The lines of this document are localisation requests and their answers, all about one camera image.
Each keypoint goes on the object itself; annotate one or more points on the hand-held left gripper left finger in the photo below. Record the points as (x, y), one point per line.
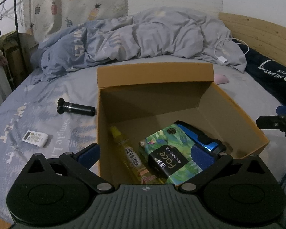
(90, 153)

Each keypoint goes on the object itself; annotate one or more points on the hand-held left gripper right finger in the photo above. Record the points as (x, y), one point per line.
(201, 155)

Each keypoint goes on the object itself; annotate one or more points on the white remote control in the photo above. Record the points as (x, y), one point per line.
(34, 138)

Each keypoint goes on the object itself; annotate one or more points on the brown cardboard box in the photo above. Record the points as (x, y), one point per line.
(157, 81)

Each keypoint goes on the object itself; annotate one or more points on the blue and black case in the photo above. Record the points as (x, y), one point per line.
(205, 140)

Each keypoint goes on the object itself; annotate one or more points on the navy printed pillow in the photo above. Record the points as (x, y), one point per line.
(271, 81)

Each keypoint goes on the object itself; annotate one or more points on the yellow spray bottle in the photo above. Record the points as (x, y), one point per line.
(131, 155)

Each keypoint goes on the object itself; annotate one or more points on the green leaf-print tissue packet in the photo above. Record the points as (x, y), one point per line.
(162, 138)

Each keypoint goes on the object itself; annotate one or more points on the black handheld massager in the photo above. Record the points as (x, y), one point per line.
(81, 109)

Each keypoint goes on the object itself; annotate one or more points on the small pink object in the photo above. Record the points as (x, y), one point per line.
(221, 79)

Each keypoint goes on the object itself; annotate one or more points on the wooden headboard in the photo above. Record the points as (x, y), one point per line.
(264, 33)

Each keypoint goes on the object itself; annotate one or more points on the brown wooden cabinet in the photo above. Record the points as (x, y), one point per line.
(26, 43)

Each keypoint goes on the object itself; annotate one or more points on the grey crumpled duvet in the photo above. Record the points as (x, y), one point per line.
(145, 35)

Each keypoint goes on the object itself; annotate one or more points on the black metal clothes rack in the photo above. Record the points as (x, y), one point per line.
(16, 9)

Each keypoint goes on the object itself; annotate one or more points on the pineapple print wall cloth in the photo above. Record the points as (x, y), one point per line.
(73, 0)

